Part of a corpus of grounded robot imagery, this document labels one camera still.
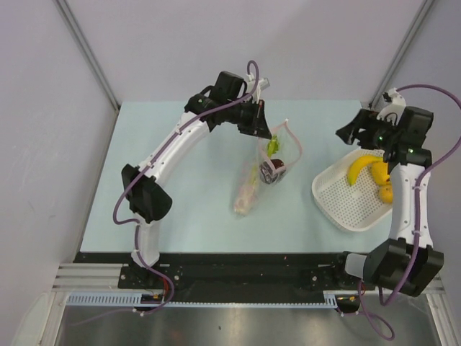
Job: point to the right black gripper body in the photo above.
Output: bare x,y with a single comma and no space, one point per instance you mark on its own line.
377,132

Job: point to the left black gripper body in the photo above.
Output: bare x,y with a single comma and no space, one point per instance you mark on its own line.
245,115

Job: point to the clear zip top bag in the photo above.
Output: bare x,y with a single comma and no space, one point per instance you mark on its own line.
290,152

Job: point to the yellow banana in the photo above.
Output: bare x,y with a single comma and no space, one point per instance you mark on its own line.
359,164

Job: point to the yellow lemon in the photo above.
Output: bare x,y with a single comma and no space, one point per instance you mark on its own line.
386,194

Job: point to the green leek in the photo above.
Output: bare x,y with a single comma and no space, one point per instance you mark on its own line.
248,192

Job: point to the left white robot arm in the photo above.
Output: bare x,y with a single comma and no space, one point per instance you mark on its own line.
232,99

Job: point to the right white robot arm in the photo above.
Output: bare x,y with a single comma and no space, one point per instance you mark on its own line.
406,262

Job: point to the yellow bell pepper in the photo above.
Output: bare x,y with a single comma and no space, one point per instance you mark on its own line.
379,172

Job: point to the white perforated plastic basket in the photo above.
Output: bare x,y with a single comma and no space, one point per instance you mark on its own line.
350,207

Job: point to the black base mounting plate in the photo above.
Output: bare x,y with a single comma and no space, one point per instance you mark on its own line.
250,275

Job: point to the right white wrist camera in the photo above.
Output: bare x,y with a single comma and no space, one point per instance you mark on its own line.
395,104

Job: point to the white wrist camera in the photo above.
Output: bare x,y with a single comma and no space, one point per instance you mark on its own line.
256,86
395,104

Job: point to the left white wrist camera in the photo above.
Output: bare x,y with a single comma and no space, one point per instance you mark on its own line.
256,86

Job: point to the white slotted cable duct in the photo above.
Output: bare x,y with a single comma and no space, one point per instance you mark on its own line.
322,300

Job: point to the aluminium frame rail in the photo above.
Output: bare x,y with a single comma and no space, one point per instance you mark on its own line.
87,277

